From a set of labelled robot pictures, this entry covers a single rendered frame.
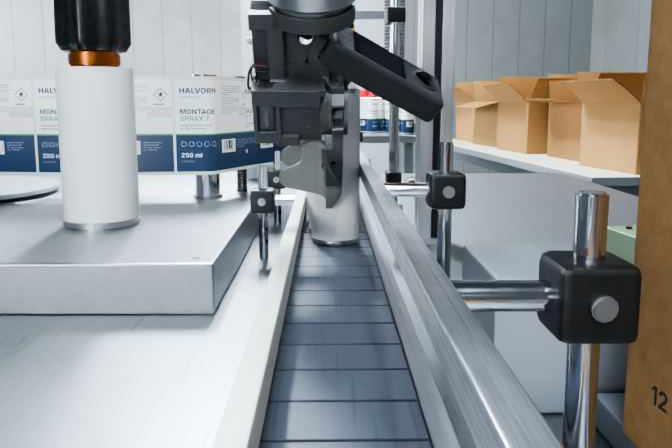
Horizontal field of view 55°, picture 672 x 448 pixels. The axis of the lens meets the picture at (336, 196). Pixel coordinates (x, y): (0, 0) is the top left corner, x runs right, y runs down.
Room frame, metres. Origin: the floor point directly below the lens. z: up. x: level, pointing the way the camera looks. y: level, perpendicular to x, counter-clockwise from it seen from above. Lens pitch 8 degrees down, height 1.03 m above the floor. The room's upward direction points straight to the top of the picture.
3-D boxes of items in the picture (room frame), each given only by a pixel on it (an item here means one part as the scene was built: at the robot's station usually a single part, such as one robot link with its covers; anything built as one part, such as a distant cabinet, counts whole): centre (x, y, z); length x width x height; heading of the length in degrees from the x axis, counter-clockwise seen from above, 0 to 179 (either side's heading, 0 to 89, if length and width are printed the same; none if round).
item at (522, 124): (3.22, -1.00, 0.97); 0.45 x 0.44 x 0.37; 99
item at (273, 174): (1.04, 0.08, 0.89); 0.06 x 0.03 x 0.12; 91
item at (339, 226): (0.68, 0.00, 0.98); 0.05 x 0.05 x 0.20
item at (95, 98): (0.79, 0.29, 1.03); 0.09 x 0.09 x 0.30
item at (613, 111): (2.41, -1.13, 0.97); 0.51 x 0.42 x 0.37; 102
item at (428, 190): (0.54, -0.07, 0.91); 0.07 x 0.03 x 0.17; 91
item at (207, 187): (1.00, 0.20, 0.97); 0.05 x 0.05 x 0.19
